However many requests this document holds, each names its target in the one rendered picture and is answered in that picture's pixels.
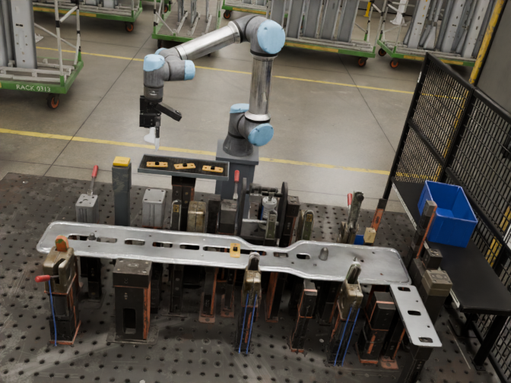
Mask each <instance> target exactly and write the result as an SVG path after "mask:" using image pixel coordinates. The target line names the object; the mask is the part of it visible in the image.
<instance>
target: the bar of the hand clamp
mask: <svg viewBox="0 0 511 383"><path fill-rule="evenodd" d="M363 200H364V196H363V191H355V190H354V193H353V197H352V201H351V208H350V211H349V215H348V229H347V232H349V228H350V224H351V221H354V228H353V229H352V230H353V232H354V233H355V232H356V228H357V221H358V217H359V214H360V208H361V204H362V201H363Z"/></svg>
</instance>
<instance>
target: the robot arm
mask: <svg viewBox="0 0 511 383"><path fill-rule="evenodd" d="M244 42H248V43H251V46H250V53H251V54H252V56H253V63H252V80H251V88H250V97H249V104H245V103H238V104H234V105H232V106H231V107H230V118H229V125H228V133H227V136H226V138H225V140H224V143H223V151H224V152H225V153H226V154H229V155H231V156H235V157H247V156H250V155H252V154H253V150H254V147H253V145H255V146H257V147H260V146H263V145H265V144H267V143H268V142H269V141H270V140H271V139H272V137H273V135H274V129H273V127H272V126H271V125H270V121H271V115H270V114H269V113H268V104H269V97H270V90H271V77H272V70H273V63H274V58H276V57H277V56H278V52H279V51H280V50H281V48H283V46H284V42H285V33H284V30H283V28H282V27H281V26H280V25H279V24H277V23H276V22H274V21H271V20H269V19H267V18H265V17H263V16H261V15H258V14H251V15H247V16H245V17H241V18H238V19H236V20H234V21H231V22H229V24H228V25H227V26H226V27H222V28H220V29H218V30H215V31H212V32H210V33H207V34H205V35H203V36H200V37H198V38H195V39H193V40H190V41H188V42H186V43H183V44H180V45H178V46H175V47H173V48H171V49H165V48H161V49H158V50H157V51H156V52H155V55H146V56H145V57H144V67H143V70H144V95H140V113H139V127H145V128H150V133H149V134H148V135H145V136H144V140H145V141H146V142H149V143H152V144H155V152H157V150H158V148H159V142H160V120H161V114H162V113H164V114H166V115H167V116H169V117H171V118H172V119H174V120H176V121H178V122H179V121H180V120H181V118H182V114H181V112H179V111H178V110H175V109H173V108H172V107H170V106H168V105H167V104H165V103H162V101H163V83H164V81H185V80H192V79H193V78H194V76H195V66H194V64H193V62H192V60H195V59H197V58H200V57H202V56H204V55H207V54H209V53H211V52H214V51H216V50H219V49H222V48H224V47H226V46H229V45H231V44H233V43H235V44H240V43H244ZM154 130H155V135H154Z"/></svg>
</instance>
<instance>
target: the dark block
mask: <svg viewBox="0 0 511 383"><path fill-rule="evenodd" d="M299 209H300V201H299V197H298V196H293V195H288V196H287V204H286V210H285V215H284V224H283V229H282V233H281V238H280V240H279V244H278V247H282V248H286V247H288V246H290V245H291V242H292V238H293V233H294V227H295V223H296V218H297V217H298V213H299Z"/></svg>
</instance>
